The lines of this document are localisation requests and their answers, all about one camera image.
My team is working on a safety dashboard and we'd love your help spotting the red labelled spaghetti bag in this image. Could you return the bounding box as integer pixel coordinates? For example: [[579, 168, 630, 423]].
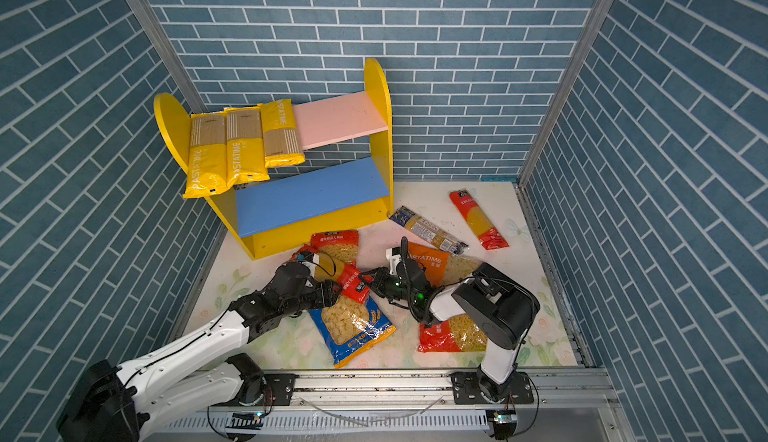
[[290, 244, 370, 303]]

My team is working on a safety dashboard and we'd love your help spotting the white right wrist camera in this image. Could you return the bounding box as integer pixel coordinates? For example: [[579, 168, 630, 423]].
[[386, 247, 401, 276]]

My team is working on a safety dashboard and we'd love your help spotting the red macaroni bag upper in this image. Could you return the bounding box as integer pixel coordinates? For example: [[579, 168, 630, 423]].
[[310, 229, 359, 265]]

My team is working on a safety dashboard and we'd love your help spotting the yellow shelf with coloured boards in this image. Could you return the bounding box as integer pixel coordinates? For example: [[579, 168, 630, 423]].
[[153, 57, 395, 261]]

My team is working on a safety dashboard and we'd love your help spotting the floral table mat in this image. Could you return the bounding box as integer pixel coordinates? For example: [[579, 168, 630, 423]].
[[184, 181, 580, 369]]

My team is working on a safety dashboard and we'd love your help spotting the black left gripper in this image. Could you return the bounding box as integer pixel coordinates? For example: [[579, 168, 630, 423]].
[[281, 278, 346, 319]]

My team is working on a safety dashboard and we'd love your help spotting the orange macaroni bag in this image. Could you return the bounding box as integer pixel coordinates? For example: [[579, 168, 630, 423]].
[[409, 244, 483, 287]]

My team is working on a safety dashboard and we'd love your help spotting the blue shell pasta bag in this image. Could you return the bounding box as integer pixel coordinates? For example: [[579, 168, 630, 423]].
[[309, 295, 396, 368]]

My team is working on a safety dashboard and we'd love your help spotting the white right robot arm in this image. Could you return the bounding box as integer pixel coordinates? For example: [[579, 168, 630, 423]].
[[358, 238, 540, 403]]

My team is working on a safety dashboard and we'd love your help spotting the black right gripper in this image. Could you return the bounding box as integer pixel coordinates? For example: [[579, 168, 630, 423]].
[[358, 267, 418, 306]]

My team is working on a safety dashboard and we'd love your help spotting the yellow Pastatime spaghetti bag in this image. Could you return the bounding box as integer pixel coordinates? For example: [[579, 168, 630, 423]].
[[183, 113, 229, 199], [225, 108, 269, 187]]

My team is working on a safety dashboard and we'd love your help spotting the dark labelled spaghetti bag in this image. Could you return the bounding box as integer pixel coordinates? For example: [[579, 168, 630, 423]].
[[390, 206, 469, 255]]

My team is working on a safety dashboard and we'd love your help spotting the red fusilli bag lower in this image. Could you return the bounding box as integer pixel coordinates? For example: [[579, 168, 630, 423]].
[[418, 314, 488, 353]]

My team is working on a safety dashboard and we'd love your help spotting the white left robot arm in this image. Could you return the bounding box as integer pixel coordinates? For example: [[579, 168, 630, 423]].
[[56, 261, 342, 441]]

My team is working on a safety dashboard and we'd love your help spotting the metal base rail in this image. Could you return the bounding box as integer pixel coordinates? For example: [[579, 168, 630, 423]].
[[156, 367, 633, 441]]

